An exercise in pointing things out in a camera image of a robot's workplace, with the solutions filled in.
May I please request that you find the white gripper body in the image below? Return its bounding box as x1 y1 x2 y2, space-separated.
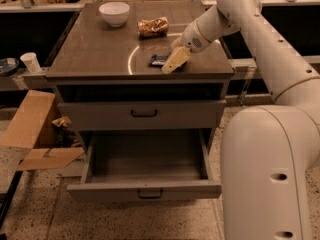
181 21 211 53

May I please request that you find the white paper cup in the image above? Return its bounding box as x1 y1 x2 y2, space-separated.
20 52 41 73

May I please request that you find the brown cardboard box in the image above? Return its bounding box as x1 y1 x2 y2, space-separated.
0 90 84 171

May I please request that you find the crumpled gold snack bag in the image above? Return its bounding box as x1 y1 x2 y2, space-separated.
137 17 169 38

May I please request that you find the closed grey upper drawer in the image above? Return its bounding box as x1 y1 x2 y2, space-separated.
59 101 225 131

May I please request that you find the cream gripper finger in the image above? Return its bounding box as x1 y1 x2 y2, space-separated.
161 46 191 74
171 37 183 49

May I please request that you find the white ceramic bowl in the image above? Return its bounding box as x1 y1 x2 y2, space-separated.
99 2 130 27

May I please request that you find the blue rxbar blueberry bar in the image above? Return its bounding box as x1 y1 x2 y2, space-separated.
148 54 168 67

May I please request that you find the grey drawer cabinet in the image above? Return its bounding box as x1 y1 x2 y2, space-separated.
45 0 235 204

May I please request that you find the open grey middle drawer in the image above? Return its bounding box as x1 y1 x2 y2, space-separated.
67 129 221 202

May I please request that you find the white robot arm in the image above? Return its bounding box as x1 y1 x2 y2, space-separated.
162 0 320 240

